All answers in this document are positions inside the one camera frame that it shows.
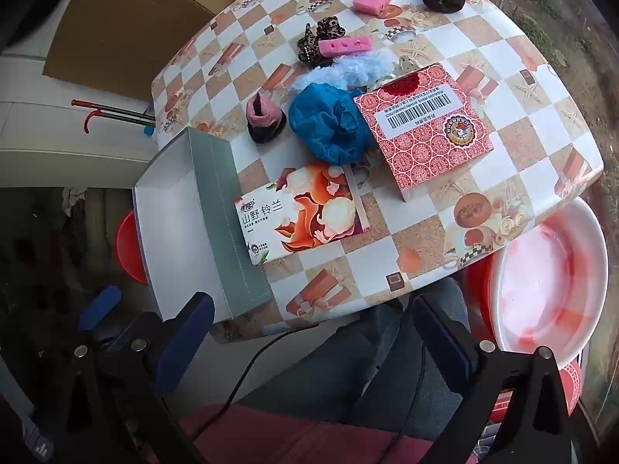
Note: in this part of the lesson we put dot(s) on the checkered printed tablecloth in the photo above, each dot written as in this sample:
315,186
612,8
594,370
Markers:
483,58

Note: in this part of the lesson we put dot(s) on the light blue fluffy scrunchie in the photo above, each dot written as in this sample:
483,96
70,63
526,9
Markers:
353,70

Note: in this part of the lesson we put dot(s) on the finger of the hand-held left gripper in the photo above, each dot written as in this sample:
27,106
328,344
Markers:
99,307

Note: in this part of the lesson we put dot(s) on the brown cardboard sheet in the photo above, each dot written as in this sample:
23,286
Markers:
121,24

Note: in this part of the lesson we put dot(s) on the clear hair clip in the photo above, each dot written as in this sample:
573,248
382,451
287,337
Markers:
406,65

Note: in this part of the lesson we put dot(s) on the red plastic basin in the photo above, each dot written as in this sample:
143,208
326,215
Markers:
128,246

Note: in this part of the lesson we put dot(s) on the blue cloth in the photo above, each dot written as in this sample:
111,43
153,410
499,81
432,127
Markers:
324,121

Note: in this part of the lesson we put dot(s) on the white plastic basin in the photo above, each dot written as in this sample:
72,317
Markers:
546,290

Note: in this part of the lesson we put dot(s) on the red patterned box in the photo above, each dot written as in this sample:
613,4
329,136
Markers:
435,154

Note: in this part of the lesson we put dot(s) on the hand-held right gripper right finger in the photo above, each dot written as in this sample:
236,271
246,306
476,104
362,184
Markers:
445,343

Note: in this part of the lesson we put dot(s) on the person's legs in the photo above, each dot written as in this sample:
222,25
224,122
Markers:
338,372

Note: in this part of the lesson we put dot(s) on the maroon garment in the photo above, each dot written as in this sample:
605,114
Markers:
290,440

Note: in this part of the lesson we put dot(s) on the red patterned basin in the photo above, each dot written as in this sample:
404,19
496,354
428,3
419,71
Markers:
478,280

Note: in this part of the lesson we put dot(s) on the grey box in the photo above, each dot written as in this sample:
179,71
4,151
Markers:
183,232

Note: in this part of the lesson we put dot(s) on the pink and black scrunchie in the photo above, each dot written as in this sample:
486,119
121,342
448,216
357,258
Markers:
263,113

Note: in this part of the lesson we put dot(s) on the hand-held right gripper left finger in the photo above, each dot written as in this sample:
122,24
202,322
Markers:
186,343

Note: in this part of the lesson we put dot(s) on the floral tissue box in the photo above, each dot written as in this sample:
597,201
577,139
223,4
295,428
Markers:
309,222

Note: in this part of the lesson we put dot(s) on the pink sponge with holes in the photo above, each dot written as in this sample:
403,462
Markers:
343,46

